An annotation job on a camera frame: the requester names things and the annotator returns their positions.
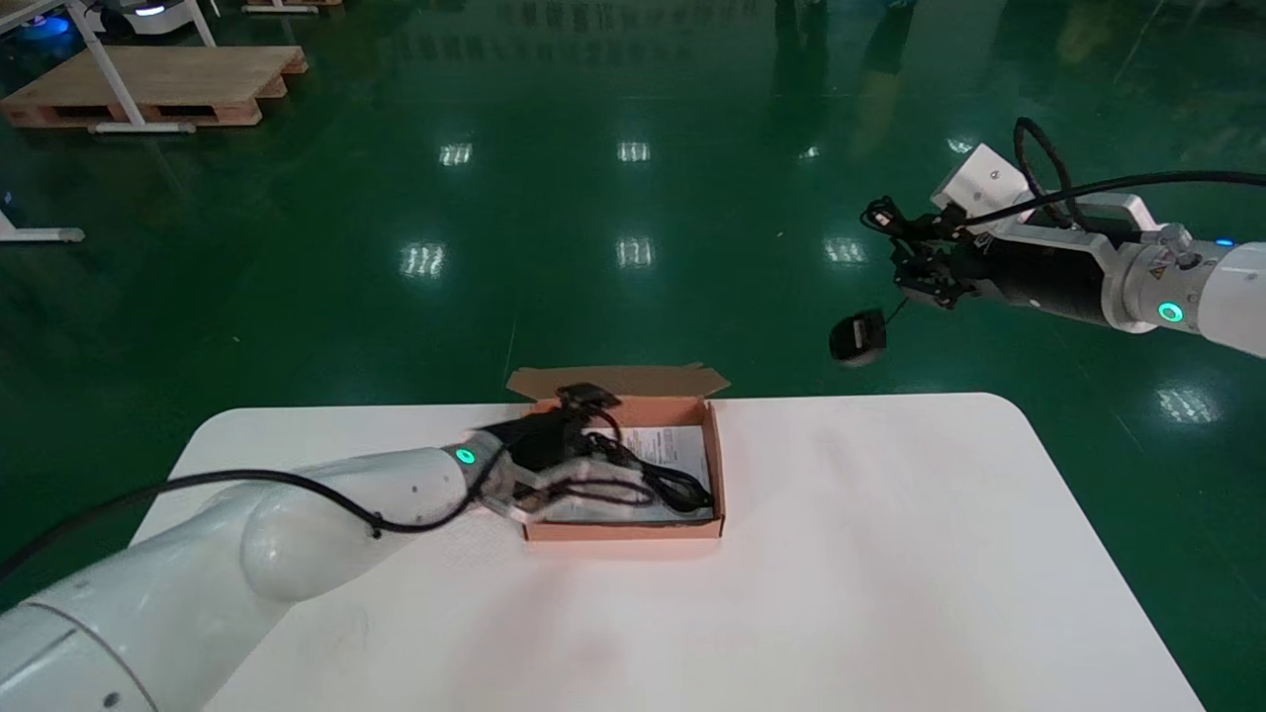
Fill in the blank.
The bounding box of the white metal table frame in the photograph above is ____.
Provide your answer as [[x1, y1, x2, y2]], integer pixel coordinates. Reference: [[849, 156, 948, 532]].
[[0, 0, 220, 136]]

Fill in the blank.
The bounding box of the thick black power cable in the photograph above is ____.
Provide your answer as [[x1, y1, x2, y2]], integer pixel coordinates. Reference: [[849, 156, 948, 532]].
[[578, 406, 716, 516]]

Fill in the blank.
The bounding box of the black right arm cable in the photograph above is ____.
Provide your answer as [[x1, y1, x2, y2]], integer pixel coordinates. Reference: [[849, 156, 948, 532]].
[[989, 116, 1266, 231]]

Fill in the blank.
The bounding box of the large wooden pallet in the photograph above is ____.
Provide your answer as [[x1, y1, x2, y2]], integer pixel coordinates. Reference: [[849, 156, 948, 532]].
[[0, 44, 311, 131]]

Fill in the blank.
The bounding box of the black wired computer mouse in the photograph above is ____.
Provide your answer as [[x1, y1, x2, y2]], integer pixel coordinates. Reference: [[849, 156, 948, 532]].
[[828, 198, 952, 370]]

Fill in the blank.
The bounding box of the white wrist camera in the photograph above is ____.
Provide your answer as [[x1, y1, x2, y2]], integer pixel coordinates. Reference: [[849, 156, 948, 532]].
[[931, 142, 1164, 249], [493, 462, 656, 522]]

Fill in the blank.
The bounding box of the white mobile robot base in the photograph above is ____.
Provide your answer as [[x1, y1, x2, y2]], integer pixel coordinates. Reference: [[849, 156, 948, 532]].
[[87, 0, 204, 39]]

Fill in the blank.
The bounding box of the white metal table foot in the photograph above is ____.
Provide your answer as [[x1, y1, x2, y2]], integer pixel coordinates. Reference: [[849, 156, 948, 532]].
[[0, 209, 88, 245]]

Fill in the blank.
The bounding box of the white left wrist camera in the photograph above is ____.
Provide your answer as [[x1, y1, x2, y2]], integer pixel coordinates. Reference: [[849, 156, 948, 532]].
[[493, 462, 656, 522]]

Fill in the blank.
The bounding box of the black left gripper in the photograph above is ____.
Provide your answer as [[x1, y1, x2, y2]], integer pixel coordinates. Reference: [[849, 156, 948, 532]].
[[480, 383, 624, 476]]

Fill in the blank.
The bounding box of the white printed paper manual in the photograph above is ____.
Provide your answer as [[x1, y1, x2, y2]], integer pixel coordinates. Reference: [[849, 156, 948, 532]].
[[549, 426, 716, 524]]

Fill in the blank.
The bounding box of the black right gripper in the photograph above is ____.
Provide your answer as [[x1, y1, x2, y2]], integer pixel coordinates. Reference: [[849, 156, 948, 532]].
[[862, 196, 1159, 333]]

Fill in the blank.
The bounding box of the open brown cardboard box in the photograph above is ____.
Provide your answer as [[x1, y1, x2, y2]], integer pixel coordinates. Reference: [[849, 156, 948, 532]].
[[505, 363, 732, 544]]

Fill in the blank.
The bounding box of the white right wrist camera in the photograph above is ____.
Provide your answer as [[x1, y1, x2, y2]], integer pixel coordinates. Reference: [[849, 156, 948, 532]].
[[931, 142, 1164, 249]]

